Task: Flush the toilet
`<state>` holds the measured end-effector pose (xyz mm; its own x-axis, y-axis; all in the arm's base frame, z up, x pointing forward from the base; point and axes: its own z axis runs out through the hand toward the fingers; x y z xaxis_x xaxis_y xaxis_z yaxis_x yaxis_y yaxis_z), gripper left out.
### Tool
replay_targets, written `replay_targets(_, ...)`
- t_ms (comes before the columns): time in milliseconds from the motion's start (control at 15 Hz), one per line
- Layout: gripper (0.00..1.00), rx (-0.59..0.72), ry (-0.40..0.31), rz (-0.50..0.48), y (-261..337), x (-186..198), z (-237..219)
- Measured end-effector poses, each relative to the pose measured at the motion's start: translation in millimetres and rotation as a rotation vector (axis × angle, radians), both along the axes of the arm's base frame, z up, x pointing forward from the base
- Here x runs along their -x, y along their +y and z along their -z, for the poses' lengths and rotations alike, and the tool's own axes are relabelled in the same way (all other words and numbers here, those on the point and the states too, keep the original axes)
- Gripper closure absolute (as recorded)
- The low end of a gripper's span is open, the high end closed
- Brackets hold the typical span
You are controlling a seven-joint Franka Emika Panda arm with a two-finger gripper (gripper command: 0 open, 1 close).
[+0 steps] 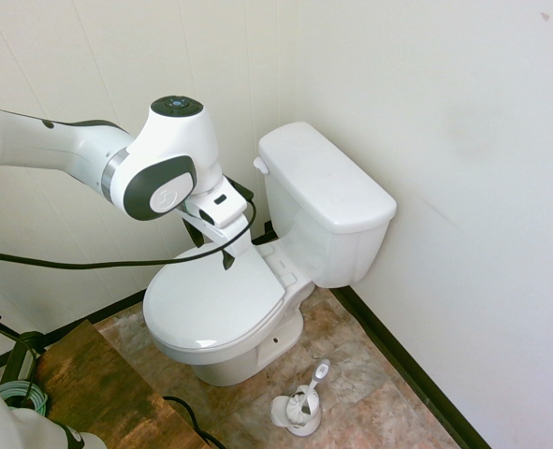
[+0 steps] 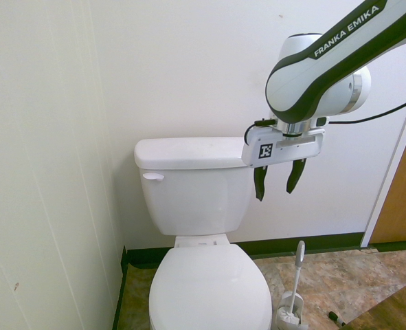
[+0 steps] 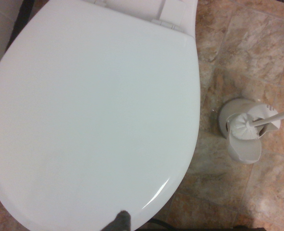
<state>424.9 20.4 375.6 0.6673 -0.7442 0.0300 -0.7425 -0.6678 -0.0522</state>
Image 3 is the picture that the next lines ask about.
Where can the white toilet seat lid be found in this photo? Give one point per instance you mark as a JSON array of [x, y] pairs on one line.
[[89, 108]]

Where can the white toilet brush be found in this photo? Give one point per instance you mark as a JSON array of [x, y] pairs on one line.
[[246, 126]]

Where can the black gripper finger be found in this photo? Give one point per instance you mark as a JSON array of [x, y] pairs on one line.
[[121, 221]]

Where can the white toilet brush holder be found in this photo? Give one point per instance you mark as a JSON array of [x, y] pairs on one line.
[[242, 150]]

